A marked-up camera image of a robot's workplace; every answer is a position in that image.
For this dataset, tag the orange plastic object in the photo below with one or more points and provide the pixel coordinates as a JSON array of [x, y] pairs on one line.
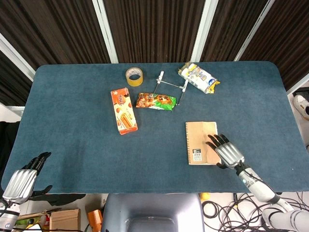
[[94, 218]]

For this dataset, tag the brown spiral notebook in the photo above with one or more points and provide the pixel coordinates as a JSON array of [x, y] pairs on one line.
[[199, 142]]

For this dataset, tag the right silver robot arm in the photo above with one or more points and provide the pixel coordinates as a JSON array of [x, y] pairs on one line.
[[263, 191]]

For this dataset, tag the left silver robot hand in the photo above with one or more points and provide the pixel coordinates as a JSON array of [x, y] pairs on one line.
[[20, 182]]

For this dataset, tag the small yellow object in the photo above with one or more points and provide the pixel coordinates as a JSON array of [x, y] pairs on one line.
[[204, 195]]

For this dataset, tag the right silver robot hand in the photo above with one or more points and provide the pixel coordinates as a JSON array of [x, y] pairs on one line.
[[227, 151]]

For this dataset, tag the orange wafer snack box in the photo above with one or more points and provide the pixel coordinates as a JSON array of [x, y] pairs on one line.
[[123, 111]]

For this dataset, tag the blue table mat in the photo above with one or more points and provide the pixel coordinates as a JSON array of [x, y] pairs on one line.
[[120, 149]]

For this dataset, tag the yellow white tissue pack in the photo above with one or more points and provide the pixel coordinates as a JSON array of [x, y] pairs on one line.
[[198, 77]]

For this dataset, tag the brown cardboard box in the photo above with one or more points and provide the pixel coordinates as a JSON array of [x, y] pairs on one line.
[[65, 218]]

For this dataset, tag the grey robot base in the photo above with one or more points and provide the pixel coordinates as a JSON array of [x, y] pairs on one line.
[[153, 212]]

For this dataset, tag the green orange snack bag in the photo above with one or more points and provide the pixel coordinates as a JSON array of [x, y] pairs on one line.
[[155, 100]]

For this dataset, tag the brown packing tape roll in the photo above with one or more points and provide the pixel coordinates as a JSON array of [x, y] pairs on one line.
[[134, 76]]

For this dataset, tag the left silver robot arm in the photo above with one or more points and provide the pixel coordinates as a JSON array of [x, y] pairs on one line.
[[8, 215]]

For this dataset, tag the white sneaker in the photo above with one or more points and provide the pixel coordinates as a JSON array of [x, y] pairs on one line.
[[301, 102]]

